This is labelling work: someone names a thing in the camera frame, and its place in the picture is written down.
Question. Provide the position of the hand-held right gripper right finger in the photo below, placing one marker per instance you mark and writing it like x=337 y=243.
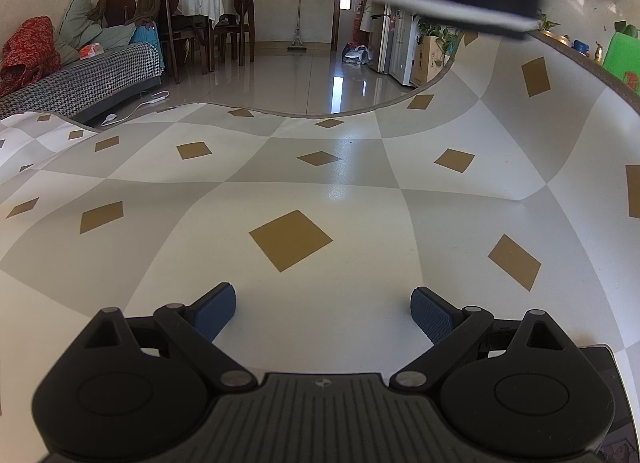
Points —
x=432 y=313

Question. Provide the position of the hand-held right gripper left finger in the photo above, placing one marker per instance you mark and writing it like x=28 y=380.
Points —
x=217 y=313

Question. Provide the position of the checkered tablecloth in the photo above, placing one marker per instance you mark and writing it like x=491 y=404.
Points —
x=320 y=193

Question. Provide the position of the cardboard box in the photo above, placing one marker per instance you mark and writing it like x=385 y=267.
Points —
x=427 y=60

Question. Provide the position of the white freezer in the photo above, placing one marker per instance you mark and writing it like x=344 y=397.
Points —
x=405 y=53

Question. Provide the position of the houndstooth sofa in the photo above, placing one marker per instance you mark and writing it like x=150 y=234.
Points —
x=90 y=80

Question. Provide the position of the white plastic bag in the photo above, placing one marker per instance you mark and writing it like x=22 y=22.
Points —
x=356 y=54

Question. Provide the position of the silver refrigerator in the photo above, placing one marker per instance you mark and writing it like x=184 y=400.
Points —
x=385 y=38

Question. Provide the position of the potted green plant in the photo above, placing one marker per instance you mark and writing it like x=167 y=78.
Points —
x=440 y=33

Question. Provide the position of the blue cloth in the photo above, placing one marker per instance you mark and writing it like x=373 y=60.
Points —
x=146 y=38

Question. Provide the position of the orange snack packet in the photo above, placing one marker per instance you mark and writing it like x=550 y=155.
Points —
x=91 y=51

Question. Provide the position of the wooden dining chair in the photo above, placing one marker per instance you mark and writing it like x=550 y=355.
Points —
x=245 y=0
x=122 y=5
x=170 y=8

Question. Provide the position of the dining table with white cloth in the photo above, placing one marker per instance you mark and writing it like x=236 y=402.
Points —
x=205 y=3

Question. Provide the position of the olive jacket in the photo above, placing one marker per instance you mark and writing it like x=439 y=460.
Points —
x=147 y=3

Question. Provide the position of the green plastic object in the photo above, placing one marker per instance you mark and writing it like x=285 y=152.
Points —
x=620 y=55

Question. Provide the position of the red patterned cloth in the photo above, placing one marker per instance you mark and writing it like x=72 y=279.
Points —
x=27 y=50

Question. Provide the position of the green cushion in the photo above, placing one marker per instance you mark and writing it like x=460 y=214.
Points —
x=80 y=18

